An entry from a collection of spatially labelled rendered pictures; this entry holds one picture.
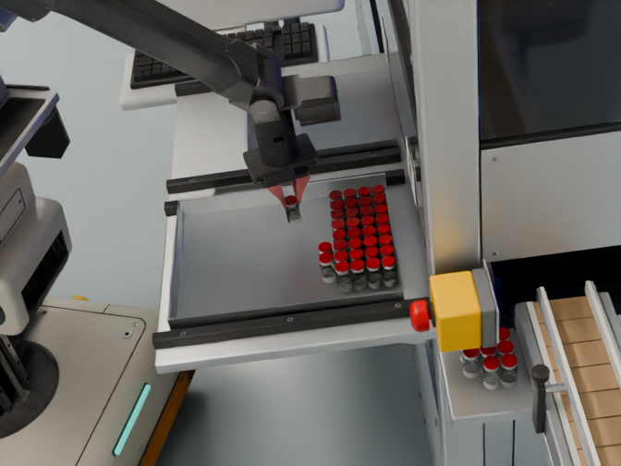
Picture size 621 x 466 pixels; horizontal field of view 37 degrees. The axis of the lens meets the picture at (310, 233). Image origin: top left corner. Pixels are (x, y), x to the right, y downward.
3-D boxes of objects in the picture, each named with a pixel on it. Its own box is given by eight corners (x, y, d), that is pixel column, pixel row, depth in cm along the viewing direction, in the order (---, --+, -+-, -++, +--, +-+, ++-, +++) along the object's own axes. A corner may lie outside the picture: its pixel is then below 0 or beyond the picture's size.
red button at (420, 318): (438, 312, 121) (437, 290, 118) (443, 336, 118) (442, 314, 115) (408, 315, 121) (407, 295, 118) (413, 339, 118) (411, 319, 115)
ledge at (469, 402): (537, 337, 130) (538, 328, 129) (560, 414, 121) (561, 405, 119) (437, 349, 131) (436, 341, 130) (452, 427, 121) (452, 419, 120)
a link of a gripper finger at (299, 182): (318, 211, 143) (308, 164, 136) (273, 226, 142) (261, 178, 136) (305, 184, 148) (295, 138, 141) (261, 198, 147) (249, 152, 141)
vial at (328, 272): (335, 272, 141) (333, 251, 138) (336, 282, 140) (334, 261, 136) (322, 274, 141) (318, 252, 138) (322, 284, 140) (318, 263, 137)
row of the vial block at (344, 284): (345, 210, 151) (342, 189, 148) (353, 291, 138) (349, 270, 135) (331, 212, 151) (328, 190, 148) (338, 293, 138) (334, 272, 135)
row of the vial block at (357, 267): (359, 208, 151) (356, 187, 148) (368, 290, 138) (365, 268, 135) (345, 210, 151) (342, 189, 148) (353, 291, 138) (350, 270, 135)
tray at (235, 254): (386, 189, 153) (384, 172, 151) (405, 307, 135) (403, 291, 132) (182, 214, 156) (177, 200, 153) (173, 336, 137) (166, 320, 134)
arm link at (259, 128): (245, 82, 133) (245, 106, 128) (293, 75, 132) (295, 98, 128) (255, 121, 137) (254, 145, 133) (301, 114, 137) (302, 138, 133)
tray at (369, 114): (425, 62, 178) (424, 46, 175) (446, 148, 159) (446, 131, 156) (248, 88, 179) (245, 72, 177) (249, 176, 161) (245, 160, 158)
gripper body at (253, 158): (321, 166, 138) (313, 127, 133) (254, 188, 136) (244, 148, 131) (308, 141, 142) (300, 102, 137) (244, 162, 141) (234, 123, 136)
